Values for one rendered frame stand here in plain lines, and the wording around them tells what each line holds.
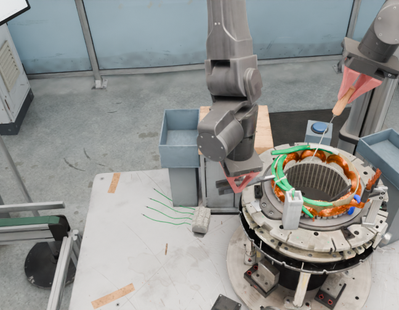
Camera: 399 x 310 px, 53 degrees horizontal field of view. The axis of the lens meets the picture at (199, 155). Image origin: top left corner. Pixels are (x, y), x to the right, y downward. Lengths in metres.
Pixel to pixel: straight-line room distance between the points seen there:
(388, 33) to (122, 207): 0.95
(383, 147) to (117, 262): 0.81
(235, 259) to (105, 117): 2.08
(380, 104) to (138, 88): 2.31
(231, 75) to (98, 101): 2.64
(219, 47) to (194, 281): 0.69
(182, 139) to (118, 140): 1.62
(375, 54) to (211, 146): 0.31
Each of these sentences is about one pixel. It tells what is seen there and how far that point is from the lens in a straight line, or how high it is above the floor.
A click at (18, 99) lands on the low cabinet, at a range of 3.18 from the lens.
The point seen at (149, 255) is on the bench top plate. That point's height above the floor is 0.78.
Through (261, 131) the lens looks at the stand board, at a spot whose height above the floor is 1.07.
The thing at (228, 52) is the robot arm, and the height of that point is 1.47.
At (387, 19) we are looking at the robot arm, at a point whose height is 1.52.
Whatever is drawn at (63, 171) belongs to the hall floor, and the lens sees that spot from 2.69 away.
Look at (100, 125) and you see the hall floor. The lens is 2.98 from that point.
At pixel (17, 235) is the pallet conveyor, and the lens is 1.46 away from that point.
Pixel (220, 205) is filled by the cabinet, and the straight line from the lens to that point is 1.25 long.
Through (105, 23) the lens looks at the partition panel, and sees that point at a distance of 3.16.
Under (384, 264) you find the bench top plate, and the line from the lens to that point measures 1.25.
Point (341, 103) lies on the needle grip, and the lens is 0.80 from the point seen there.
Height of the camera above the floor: 1.77
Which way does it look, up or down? 43 degrees down
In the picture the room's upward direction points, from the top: 3 degrees counter-clockwise
